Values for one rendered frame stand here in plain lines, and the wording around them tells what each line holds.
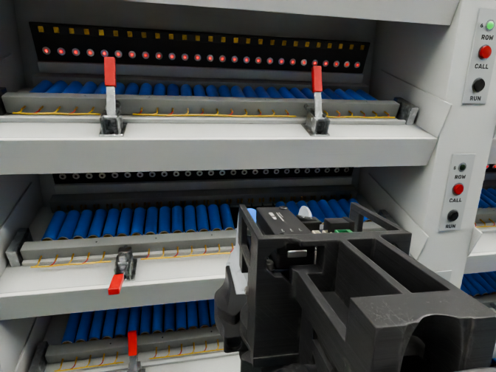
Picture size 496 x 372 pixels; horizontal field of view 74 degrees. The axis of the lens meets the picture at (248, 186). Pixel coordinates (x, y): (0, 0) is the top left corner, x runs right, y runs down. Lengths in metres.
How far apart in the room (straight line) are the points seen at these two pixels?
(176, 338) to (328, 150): 0.39
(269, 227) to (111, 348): 0.50
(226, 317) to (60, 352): 0.47
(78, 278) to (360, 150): 0.42
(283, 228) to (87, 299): 0.39
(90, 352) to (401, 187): 0.58
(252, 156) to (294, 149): 0.06
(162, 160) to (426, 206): 0.40
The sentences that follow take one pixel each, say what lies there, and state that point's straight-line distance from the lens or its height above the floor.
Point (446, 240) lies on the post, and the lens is 0.62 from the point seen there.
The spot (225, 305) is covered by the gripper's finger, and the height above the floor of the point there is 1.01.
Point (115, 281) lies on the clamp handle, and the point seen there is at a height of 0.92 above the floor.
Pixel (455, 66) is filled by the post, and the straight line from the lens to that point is 0.56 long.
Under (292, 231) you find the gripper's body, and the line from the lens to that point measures 0.15.
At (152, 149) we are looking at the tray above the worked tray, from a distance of 0.42.
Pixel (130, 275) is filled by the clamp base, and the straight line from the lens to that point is 0.48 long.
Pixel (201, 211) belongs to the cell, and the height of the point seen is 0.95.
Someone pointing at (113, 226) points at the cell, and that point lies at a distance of 0.55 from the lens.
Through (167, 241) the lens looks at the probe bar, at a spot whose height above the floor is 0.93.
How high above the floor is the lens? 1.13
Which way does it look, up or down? 15 degrees down
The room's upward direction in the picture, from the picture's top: 1 degrees clockwise
